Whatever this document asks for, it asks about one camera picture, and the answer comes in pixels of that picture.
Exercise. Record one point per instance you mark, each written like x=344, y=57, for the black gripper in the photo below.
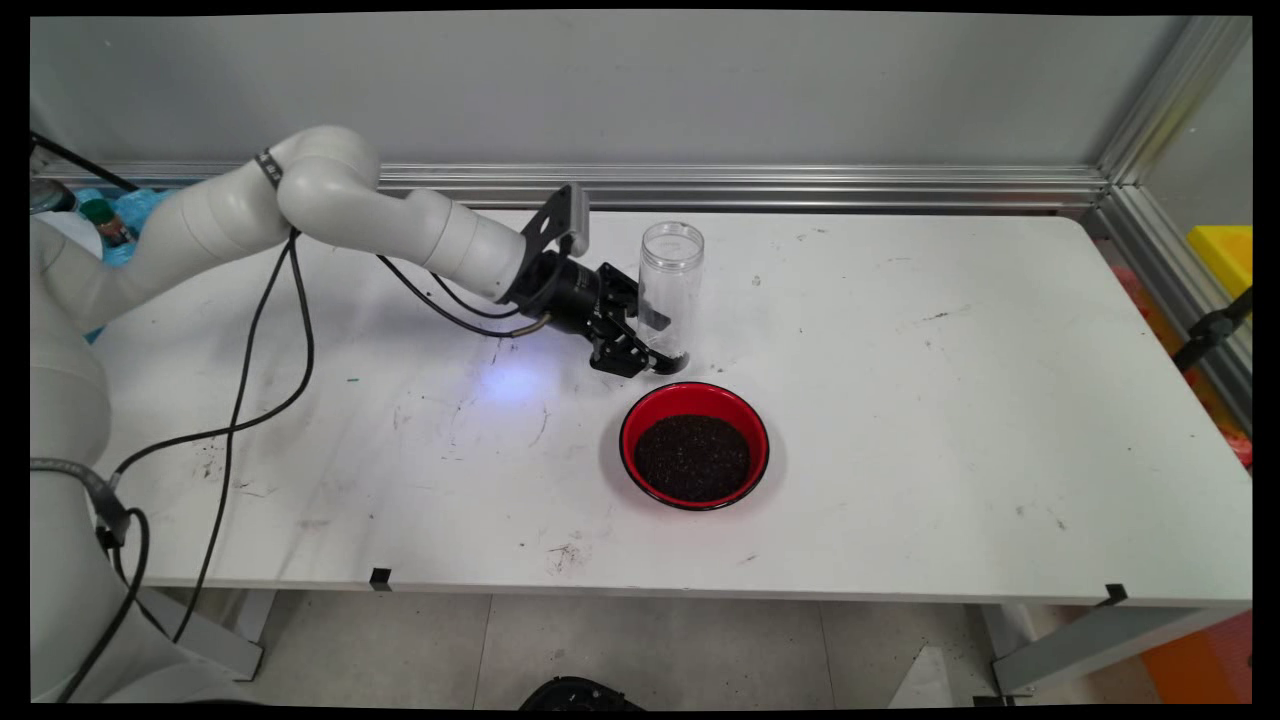
x=565, y=295

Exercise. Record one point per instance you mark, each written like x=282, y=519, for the black granules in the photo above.
x=690, y=460
x=681, y=362

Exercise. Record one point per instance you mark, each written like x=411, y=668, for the clear plastic jar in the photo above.
x=672, y=270

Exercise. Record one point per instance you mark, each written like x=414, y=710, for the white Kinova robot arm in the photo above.
x=330, y=190

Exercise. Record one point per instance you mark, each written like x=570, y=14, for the red bowl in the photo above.
x=740, y=420

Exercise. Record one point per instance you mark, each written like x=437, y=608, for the black granules in bowl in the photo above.
x=690, y=460

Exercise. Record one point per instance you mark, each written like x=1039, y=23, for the black tape marker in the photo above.
x=380, y=579
x=1114, y=595

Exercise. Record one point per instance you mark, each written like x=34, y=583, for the black object on floor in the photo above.
x=580, y=695

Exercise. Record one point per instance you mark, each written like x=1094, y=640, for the blue plastic bag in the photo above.
x=140, y=205

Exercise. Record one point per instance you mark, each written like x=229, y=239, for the pink red plastic bag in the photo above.
x=1130, y=283

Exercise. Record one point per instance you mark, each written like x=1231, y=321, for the white table leg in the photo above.
x=215, y=640
x=1080, y=645

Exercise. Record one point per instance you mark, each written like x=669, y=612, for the green capped bottle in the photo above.
x=100, y=213

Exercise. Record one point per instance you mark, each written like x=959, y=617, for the white container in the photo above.
x=75, y=232

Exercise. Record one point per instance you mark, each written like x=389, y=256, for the silver round can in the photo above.
x=50, y=195

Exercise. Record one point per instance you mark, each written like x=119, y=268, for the yellow box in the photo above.
x=1225, y=255

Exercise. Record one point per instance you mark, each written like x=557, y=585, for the orange box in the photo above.
x=1210, y=660

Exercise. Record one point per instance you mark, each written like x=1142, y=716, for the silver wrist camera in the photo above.
x=577, y=220

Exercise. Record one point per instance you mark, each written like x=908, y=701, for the black camera bracket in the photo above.
x=545, y=230

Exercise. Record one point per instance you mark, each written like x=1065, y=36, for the horizontal aluminium frame rail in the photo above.
x=850, y=188

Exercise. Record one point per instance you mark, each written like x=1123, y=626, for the aluminium side rail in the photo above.
x=1170, y=270

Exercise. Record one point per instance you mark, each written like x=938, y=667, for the aluminium frame post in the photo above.
x=1165, y=95

